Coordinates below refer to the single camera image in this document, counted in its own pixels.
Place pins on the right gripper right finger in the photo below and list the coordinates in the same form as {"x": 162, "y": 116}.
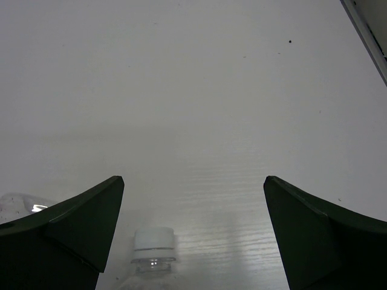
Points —
{"x": 323, "y": 245}

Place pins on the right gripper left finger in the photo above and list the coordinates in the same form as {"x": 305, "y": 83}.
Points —
{"x": 65, "y": 246}

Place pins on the clear unlabelled plastic bottle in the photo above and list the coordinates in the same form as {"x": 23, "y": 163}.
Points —
{"x": 19, "y": 205}

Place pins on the aluminium frame rail right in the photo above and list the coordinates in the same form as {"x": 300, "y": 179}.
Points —
{"x": 367, "y": 37}

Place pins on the white cap blue label bottle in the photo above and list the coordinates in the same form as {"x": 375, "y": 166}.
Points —
{"x": 153, "y": 258}

